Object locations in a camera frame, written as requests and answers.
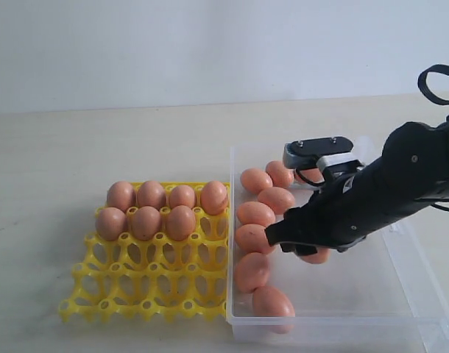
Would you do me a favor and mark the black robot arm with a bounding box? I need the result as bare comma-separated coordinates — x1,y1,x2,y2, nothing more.
265,118,449,256

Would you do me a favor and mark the brown egg twelve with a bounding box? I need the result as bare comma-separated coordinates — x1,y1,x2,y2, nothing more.
234,224,275,254

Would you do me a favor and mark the brown egg thirteen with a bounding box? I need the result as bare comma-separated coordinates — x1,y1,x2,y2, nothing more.
233,252,270,293

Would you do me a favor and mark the brown egg eleven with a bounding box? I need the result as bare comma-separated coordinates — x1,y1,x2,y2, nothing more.
166,205,196,241

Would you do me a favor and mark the brown egg ten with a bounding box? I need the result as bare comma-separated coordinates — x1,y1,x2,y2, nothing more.
236,202,276,227

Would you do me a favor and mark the clear plastic container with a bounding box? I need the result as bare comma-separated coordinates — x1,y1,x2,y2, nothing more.
226,135,449,350

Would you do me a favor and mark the brown egg sixteen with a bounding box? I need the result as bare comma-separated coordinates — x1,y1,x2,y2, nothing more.
300,248,330,265

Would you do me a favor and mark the brown egg five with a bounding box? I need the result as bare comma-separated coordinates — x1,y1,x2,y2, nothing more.
265,160,294,188

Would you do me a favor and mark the brown egg six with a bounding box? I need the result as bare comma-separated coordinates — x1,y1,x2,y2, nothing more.
240,168,273,195

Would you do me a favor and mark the brown egg fourteen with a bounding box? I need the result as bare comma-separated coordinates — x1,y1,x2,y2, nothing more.
131,206,162,241

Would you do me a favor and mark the yellow plastic egg tray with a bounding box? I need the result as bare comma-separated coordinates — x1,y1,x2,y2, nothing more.
58,181,231,324

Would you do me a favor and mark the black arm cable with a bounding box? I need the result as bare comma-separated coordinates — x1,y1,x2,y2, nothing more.
417,64,449,111

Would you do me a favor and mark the brown egg seven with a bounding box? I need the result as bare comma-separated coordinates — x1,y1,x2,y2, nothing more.
257,187,295,215

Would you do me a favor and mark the brown egg three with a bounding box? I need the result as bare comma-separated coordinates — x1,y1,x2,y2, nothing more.
169,185,196,209

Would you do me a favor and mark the brown egg four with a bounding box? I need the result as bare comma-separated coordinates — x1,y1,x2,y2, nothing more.
200,180,228,215

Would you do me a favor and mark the brown egg nine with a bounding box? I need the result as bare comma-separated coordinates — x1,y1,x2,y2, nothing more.
300,168,325,183

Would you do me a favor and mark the brown egg one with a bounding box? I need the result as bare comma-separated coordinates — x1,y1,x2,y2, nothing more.
106,181,136,212

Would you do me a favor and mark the brown egg two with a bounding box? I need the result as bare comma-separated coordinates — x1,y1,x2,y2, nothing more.
136,180,166,210

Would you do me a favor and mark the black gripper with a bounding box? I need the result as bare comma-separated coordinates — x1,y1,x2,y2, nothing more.
265,157,419,256

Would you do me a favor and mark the brown egg eight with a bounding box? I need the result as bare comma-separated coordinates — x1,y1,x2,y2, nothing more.
95,207,128,241

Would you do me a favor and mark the brown egg fifteen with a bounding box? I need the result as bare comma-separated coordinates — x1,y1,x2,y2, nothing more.
252,285,295,317

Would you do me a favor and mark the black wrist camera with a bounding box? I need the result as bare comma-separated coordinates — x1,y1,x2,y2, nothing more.
283,136,358,171

